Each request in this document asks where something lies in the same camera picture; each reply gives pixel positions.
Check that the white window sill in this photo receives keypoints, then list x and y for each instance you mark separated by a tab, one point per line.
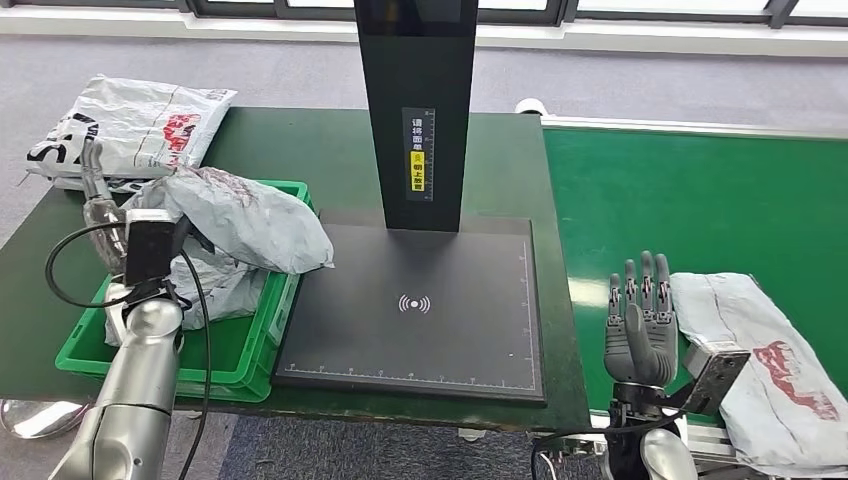
99	20

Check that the black inbound scanning machine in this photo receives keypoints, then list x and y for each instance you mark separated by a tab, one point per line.
417	66

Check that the grey parcel bag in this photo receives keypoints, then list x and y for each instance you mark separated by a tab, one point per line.
252	218
212	291
762	371

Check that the white conveyor roller end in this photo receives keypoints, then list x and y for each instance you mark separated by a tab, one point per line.
530	106

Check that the green conveyor belt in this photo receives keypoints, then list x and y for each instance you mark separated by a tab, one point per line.
662	199

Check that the aluminium conveyor frame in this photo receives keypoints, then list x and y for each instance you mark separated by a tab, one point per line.
662	122

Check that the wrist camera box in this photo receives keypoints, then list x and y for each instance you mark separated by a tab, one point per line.
715	378
149	248

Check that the black and yellow label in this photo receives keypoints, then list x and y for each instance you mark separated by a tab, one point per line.
417	166

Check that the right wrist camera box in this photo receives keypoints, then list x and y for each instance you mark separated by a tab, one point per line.
715	378

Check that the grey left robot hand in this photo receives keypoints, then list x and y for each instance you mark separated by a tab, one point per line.
102	225

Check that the dark green table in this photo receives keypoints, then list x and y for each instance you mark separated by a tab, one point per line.
298	152

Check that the white printed parcel bag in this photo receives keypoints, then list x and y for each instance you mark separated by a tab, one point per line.
66	182
146	119

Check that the green plastic crate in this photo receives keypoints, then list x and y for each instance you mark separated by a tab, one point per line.
232	358

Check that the dark window frame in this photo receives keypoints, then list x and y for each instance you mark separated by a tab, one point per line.
265	8

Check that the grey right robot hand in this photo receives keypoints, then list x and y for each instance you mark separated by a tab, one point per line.
642	344

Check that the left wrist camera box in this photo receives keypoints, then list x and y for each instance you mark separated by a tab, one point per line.
149	248

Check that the chrome round base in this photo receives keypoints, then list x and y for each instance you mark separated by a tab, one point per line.
36	418

